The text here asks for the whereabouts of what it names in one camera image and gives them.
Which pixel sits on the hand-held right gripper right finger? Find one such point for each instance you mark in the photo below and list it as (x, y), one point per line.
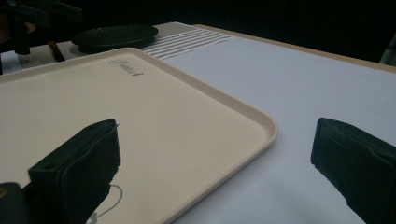
(358, 158)

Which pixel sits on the beige plastic tray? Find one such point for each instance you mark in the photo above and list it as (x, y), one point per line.
(155, 118)

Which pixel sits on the black round plate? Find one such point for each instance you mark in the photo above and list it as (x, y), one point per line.
(115, 36)

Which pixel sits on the grey striped cloth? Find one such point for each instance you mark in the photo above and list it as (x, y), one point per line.
(183, 42)

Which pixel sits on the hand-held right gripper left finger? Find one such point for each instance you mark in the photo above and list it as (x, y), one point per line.
(81, 168)

